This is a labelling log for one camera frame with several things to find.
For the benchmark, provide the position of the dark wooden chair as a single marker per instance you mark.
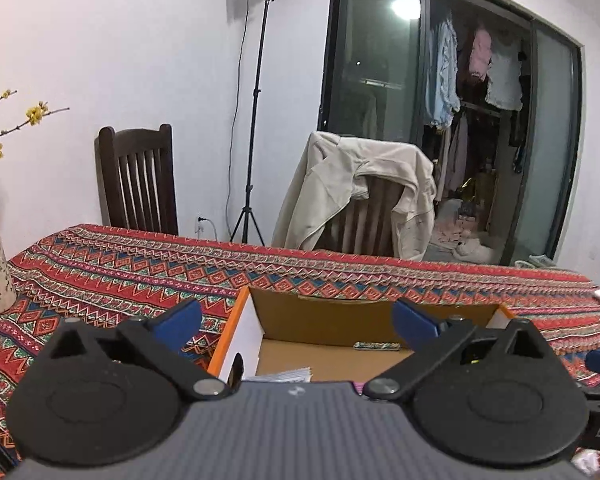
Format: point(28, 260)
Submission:
point(137, 173)

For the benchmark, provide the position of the chair with beige jacket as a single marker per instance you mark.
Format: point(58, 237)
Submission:
point(364, 226)

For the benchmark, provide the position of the beige jacket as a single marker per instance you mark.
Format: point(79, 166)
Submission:
point(333, 171)

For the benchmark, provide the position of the studio light on stand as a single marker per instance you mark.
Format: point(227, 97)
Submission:
point(247, 219)

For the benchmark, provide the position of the orange cardboard snack box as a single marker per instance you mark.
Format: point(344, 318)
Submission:
point(272, 333)

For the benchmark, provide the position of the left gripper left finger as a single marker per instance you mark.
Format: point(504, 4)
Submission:
point(159, 342)

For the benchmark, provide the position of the red patterned tablecloth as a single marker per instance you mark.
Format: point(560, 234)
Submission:
point(102, 275)

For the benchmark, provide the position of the pink hanging garment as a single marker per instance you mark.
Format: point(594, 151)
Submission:
point(480, 54)

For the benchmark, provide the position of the white hanging top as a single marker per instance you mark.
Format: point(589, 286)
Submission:
point(504, 89)

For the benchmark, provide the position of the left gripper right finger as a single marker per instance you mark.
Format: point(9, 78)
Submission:
point(432, 339)

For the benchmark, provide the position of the light blue hanging shirt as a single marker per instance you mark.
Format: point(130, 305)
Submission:
point(441, 99)

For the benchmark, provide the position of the dark sliding glass door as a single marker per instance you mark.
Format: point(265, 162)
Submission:
point(504, 178)

